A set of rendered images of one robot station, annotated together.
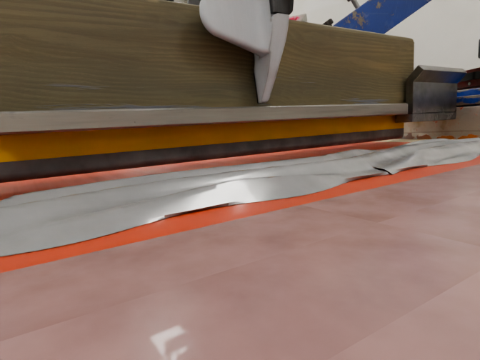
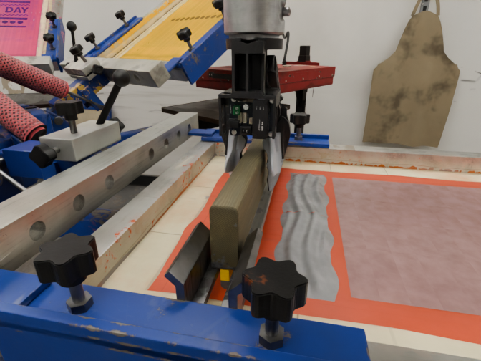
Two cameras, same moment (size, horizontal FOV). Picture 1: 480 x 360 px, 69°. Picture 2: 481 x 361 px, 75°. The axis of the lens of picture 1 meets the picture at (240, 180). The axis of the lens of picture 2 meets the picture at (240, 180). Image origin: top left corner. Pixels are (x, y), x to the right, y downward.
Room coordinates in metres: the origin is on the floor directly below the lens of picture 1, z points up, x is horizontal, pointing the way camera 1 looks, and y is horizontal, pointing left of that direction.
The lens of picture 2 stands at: (-0.03, 0.33, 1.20)
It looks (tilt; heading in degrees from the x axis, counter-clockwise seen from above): 23 degrees down; 315
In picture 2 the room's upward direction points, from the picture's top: straight up
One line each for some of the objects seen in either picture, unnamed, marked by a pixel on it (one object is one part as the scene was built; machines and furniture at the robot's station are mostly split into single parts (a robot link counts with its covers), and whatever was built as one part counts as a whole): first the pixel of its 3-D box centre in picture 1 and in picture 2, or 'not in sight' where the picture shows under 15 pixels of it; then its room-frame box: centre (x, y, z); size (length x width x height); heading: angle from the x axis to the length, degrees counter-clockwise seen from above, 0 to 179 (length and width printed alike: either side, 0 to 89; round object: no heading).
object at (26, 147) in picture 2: not in sight; (61, 160); (0.56, 0.18, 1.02); 0.17 x 0.06 x 0.05; 33
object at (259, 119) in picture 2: not in sight; (253, 89); (0.25, 0.01, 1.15); 0.09 x 0.08 x 0.12; 123
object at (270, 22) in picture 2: not in sight; (257, 20); (0.25, 0.01, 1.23); 0.08 x 0.08 x 0.05
